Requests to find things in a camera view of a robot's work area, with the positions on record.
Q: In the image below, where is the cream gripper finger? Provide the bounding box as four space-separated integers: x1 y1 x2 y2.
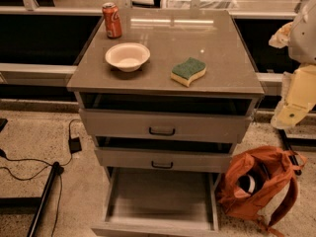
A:
269 22 292 48
271 100 308 129

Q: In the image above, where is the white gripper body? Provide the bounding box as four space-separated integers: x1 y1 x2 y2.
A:
284 64 316 114

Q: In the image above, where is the green and yellow sponge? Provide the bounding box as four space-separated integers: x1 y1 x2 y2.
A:
171 57 206 87

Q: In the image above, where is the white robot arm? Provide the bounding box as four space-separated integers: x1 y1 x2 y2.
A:
269 0 316 129

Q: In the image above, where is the grey drawer cabinet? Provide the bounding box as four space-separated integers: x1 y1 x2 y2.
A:
66 9 266 183

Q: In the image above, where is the bottom drawer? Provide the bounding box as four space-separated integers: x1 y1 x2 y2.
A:
92 168 220 237

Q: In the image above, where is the drawer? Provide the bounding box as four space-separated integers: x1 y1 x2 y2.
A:
79 109 251 143
95 148 231 173
92 168 220 237

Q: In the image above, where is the middle drawer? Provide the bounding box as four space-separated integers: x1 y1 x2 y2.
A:
95 148 231 173

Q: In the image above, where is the top drawer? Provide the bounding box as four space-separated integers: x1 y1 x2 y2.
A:
79 109 251 143

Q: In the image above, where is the black bar on floor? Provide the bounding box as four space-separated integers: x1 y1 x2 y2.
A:
277 129 302 176

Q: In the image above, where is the orange backpack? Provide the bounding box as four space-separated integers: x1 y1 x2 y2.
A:
215 146 307 237

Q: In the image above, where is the white tape roll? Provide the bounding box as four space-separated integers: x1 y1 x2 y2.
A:
238 174 256 195

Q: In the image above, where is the white paper bowl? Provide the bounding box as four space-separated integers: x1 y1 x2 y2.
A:
105 42 150 72

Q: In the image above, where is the red soda can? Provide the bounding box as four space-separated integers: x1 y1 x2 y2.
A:
102 2 121 39

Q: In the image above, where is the black power adapter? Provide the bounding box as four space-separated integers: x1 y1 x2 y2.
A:
68 137 82 154

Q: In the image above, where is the black metal stand leg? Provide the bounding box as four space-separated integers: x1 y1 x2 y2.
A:
0 162 63 237

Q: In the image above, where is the black cable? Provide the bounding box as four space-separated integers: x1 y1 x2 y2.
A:
0 118 82 237

